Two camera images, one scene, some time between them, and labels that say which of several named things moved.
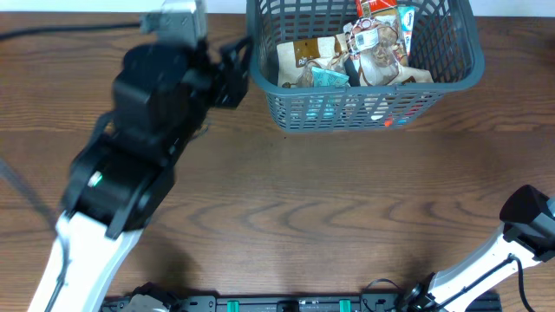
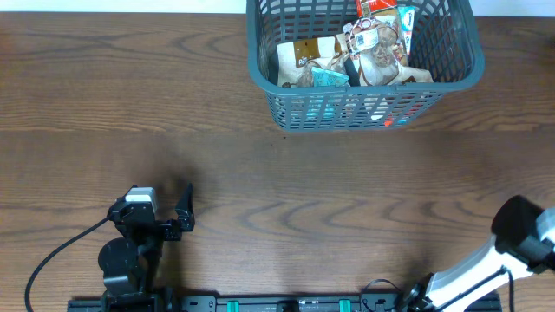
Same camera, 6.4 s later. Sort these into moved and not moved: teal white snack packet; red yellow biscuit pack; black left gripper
Moved: black left gripper
Not moved: teal white snack packet; red yellow biscuit pack
